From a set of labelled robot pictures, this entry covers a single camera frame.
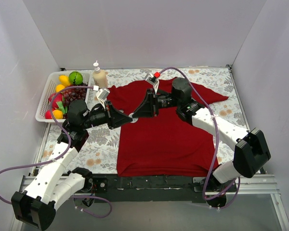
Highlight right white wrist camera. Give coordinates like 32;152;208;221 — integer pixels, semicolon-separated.
144;73;159;93

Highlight white plastic fruit basket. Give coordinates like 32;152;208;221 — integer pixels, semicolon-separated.
35;70;92;123

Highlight green toy apple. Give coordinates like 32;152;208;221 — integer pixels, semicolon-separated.
68;71;83;85

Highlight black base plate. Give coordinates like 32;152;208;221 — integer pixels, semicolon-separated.
76;174;206;203

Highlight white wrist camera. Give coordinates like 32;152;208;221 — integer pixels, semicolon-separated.
144;73;159;93
95;88;110;108

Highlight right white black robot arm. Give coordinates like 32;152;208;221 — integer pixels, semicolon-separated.
130;77;271;191

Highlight aluminium frame rail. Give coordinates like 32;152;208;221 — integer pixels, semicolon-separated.
9;175;289;231

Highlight cream lotion pump bottle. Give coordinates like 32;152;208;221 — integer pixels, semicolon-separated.
92;60;108;89

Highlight red yellow toy peach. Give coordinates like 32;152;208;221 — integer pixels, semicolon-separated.
45;109;64;119

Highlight yellow toy mango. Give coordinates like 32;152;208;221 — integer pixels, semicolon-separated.
59;75;71;87

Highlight pink toy dragon fruit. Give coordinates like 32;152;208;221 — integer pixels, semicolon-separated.
48;93;63;109

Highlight purple toy grapes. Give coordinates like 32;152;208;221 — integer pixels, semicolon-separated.
62;88;87;105

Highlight round patterned brooch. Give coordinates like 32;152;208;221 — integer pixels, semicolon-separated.
129;113;138;123

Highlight orange toy fruit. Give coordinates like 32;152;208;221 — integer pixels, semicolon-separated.
55;84;65;93

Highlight floral tablecloth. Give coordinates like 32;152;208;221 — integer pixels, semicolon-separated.
38;67;249;174

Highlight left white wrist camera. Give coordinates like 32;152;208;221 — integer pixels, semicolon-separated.
95;88;110;108

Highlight red t-shirt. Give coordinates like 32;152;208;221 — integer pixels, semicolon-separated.
107;80;228;177

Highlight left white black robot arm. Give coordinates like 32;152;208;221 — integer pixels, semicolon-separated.
11;100;132;231

